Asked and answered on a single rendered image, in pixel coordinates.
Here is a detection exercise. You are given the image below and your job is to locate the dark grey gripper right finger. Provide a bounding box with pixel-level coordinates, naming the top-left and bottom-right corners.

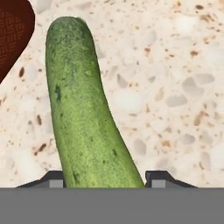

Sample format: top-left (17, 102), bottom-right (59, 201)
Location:
top-left (144, 170), bottom-right (198, 189)

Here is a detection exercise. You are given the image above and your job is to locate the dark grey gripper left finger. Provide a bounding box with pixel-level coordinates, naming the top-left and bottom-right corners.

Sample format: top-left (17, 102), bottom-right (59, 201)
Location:
top-left (16, 170), bottom-right (66, 189)

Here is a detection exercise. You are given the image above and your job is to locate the green cucumber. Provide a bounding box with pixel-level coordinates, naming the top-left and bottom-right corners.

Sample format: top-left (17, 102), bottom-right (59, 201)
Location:
top-left (45, 16), bottom-right (146, 189)

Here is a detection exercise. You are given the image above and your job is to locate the dark red patterned tray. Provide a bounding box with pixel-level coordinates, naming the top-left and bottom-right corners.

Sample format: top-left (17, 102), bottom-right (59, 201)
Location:
top-left (0, 0), bottom-right (36, 85)

